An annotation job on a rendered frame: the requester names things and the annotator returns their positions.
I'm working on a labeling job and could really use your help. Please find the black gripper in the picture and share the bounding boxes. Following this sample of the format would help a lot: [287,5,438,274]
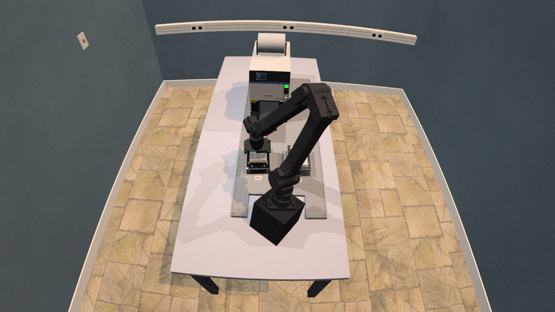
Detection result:
[244,138,271,154]

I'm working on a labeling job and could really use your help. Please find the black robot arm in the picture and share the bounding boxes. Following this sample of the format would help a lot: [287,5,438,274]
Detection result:
[243,83,340,211]

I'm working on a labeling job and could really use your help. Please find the black rectangular frame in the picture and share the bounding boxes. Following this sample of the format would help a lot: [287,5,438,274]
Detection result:
[246,153,270,174]

